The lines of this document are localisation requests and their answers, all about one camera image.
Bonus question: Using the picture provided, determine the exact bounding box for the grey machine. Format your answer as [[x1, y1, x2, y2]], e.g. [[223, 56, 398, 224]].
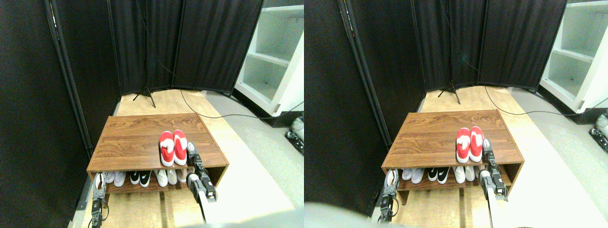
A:
[[285, 115, 304, 155], [589, 113, 608, 153]]

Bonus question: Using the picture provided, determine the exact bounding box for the white shelf unit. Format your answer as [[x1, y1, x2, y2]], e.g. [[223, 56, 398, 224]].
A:
[[235, 5, 304, 117], [540, 0, 608, 113]]

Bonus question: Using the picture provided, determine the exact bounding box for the black curtain pole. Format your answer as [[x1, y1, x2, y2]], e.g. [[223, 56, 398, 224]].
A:
[[44, 0, 93, 160], [336, 0, 388, 155]]

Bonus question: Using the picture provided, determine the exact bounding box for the brown shoe rack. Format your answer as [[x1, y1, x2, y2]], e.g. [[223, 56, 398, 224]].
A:
[[381, 109, 525, 205], [86, 113, 230, 205]]

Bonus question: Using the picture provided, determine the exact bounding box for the black stand foot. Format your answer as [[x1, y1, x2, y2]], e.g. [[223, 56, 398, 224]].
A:
[[437, 85, 461, 105], [133, 87, 156, 108]]

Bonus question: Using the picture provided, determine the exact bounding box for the red shoe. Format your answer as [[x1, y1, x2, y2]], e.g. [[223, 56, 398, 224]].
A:
[[456, 128, 471, 164], [173, 130, 188, 166], [469, 126, 485, 162], [159, 131, 175, 167]]

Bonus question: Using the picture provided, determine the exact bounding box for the grey curtain foot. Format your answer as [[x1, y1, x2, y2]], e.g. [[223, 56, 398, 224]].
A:
[[75, 183, 93, 212]]

